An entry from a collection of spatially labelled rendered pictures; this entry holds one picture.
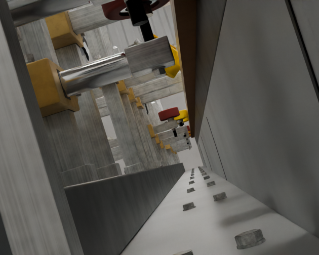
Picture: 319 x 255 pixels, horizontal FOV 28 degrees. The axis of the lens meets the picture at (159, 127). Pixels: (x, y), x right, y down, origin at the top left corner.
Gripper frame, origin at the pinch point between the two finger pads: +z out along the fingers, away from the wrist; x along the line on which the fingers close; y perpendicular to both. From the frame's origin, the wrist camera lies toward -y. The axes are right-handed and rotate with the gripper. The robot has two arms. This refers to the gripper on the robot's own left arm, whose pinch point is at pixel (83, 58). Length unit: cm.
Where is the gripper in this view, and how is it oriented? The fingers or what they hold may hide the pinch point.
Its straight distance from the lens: 309.1
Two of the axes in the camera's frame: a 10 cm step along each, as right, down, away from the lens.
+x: -5.6, 1.2, -8.2
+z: 3.0, 9.5, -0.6
